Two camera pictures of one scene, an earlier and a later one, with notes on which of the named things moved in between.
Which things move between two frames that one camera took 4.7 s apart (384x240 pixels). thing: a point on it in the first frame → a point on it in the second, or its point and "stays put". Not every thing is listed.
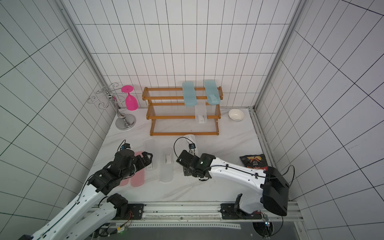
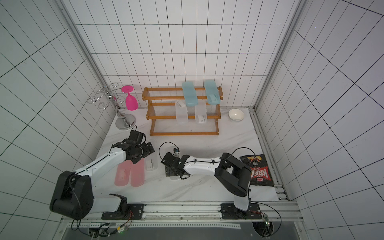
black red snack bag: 256,161 stays put
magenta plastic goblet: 131,102 stays put
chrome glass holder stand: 124,121 stays put
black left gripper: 147,161 → 147,152
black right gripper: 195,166 → 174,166
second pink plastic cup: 138,180 stays put
